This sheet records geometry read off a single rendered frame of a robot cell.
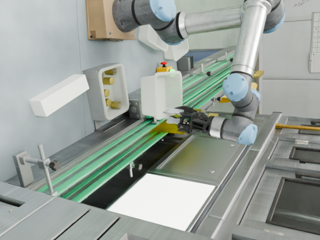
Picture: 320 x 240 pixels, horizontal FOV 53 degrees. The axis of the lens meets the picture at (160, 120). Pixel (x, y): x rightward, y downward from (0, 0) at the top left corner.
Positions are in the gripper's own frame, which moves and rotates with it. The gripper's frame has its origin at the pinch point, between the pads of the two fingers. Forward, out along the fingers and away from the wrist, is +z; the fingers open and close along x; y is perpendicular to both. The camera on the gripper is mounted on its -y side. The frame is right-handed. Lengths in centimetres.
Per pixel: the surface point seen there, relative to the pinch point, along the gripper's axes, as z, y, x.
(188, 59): 30, -81, -14
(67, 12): 41, 13, -35
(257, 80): 101, -622, 63
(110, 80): 30.8, -2.3, -7.9
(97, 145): 21.3, 15.6, 14.7
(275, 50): 75, -615, -6
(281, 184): -45, -18, 23
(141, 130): 16.2, -7.8, 12.9
